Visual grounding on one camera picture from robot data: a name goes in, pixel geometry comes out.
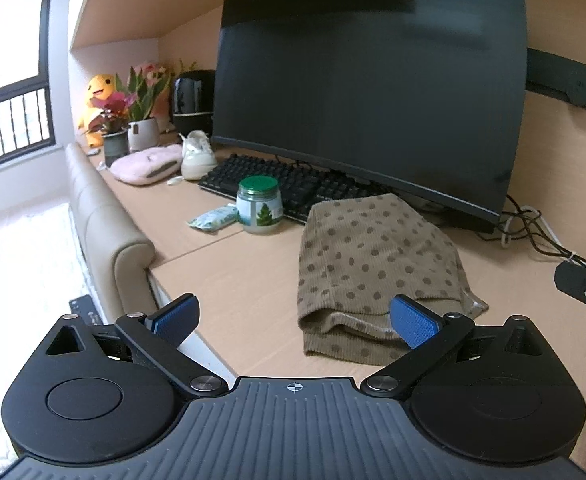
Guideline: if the brown polka dot dress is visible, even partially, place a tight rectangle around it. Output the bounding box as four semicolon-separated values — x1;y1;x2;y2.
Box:
297;194;488;366

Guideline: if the beige padded headboard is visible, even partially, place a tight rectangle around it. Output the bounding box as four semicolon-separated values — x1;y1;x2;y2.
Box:
66;144;157;322

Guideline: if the white green wipes packet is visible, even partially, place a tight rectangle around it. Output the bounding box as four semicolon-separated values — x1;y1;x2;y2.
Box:
187;204;238;233

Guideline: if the green lidded glass jar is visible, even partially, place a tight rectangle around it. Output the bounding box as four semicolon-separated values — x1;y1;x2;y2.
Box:
235;176;283;234

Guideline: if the pink fluffy pouch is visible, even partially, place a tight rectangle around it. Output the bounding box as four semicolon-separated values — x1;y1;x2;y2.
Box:
110;144;182;186

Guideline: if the white sneaker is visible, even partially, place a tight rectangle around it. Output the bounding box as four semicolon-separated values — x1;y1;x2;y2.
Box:
180;130;217;181

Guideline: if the black mechanical keyboard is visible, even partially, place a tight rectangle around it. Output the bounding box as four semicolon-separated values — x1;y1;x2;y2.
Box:
199;154;391;223

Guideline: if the potted red leaf plant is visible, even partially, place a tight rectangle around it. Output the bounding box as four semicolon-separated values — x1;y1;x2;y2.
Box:
89;91;137;168

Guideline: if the black round speaker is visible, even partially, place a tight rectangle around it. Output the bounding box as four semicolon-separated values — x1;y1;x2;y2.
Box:
171;70;215;136

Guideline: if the black curved monitor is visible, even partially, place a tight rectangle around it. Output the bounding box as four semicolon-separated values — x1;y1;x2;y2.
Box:
213;0;527;228

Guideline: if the green leaf plant white pot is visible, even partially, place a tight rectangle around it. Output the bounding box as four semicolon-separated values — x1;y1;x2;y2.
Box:
115;63;171;153

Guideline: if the yellow plush toy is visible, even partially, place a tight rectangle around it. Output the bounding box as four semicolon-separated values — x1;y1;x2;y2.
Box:
76;72;120;149

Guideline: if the black framed window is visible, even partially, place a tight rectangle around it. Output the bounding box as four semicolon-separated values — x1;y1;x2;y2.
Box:
0;0;56;165

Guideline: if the black cable bundle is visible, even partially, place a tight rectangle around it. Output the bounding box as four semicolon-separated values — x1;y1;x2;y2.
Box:
492;194;586;273

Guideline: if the black wall power strip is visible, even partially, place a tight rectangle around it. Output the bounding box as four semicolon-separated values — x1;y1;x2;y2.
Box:
526;48;586;110

